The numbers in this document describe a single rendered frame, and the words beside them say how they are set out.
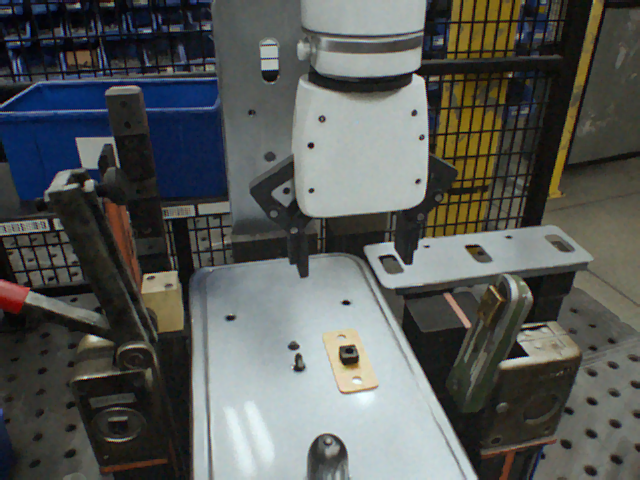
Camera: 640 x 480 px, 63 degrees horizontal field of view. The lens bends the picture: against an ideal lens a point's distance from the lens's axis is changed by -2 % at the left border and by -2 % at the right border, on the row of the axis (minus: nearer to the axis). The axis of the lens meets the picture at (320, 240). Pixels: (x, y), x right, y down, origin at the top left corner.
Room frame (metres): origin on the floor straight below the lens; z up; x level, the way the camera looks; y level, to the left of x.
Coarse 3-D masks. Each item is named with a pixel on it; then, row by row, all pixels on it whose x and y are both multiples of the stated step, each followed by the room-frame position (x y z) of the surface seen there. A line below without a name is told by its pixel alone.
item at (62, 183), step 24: (48, 192) 0.32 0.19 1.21; (72, 192) 0.32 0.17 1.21; (96, 192) 0.34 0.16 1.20; (120, 192) 0.34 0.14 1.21; (72, 216) 0.32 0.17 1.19; (96, 216) 0.35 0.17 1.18; (72, 240) 0.32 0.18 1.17; (96, 240) 0.33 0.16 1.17; (96, 264) 0.33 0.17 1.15; (120, 264) 0.36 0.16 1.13; (96, 288) 0.32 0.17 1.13; (120, 288) 0.33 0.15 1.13; (120, 312) 0.33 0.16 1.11; (144, 312) 0.36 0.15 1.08; (120, 336) 0.33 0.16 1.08; (144, 336) 0.33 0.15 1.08
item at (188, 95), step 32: (32, 96) 0.80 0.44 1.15; (64, 96) 0.83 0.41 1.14; (96, 96) 0.84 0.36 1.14; (160, 96) 0.84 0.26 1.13; (192, 96) 0.84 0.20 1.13; (0, 128) 0.68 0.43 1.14; (32, 128) 0.68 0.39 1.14; (64, 128) 0.68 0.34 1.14; (96, 128) 0.68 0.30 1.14; (160, 128) 0.68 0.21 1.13; (192, 128) 0.69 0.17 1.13; (32, 160) 0.68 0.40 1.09; (64, 160) 0.68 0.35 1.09; (96, 160) 0.68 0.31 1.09; (160, 160) 0.68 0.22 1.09; (192, 160) 0.69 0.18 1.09; (224, 160) 0.72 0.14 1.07; (32, 192) 0.68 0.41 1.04; (160, 192) 0.68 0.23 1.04; (192, 192) 0.69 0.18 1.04; (224, 192) 0.70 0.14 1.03
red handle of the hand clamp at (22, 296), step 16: (0, 288) 0.32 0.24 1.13; (16, 288) 0.33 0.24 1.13; (0, 304) 0.32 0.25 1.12; (16, 304) 0.32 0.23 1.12; (32, 304) 0.32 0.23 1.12; (48, 304) 0.33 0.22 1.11; (64, 304) 0.34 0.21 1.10; (48, 320) 0.33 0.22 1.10; (64, 320) 0.33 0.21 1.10; (80, 320) 0.33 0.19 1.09; (96, 320) 0.34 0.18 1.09; (112, 336) 0.33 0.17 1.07
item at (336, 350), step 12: (324, 336) 0.42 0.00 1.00; (336, 336) 0.42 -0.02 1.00; (348, 336) 0.42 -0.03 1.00; (336, 348) 0.40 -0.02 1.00; (348, 348) 0.39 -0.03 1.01; (360, 348) 0.40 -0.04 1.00; (336, 360) 0.38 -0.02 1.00; (348, 360) 0.38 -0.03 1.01; (360, 360) 0.38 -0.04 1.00; (336, 372) 0.36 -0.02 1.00; (348, 372) 0.36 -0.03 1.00; (360, 372) 0.36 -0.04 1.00; (372, 372) 0.36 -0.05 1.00; (348, 384) 0.35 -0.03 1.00; (360, 384) 0.35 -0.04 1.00; (372, 384) 0.35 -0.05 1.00
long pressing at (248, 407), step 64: (320, 256) 0.58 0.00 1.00; (192, 320) 0.44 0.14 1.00; (256, 320) 0.45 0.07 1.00; (320, 320) 0.45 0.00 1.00; (384, 320) 0.45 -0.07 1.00; (192, 384) 0.35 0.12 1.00; (256, 384) 0.35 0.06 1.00; (320, 384) 0.35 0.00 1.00; (384, 384) 0.35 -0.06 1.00; (192, 448) 0.28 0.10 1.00; (256, 448) 0.28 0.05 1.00; (384, 448) 0.28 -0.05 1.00; (448, 448) 0.28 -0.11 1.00
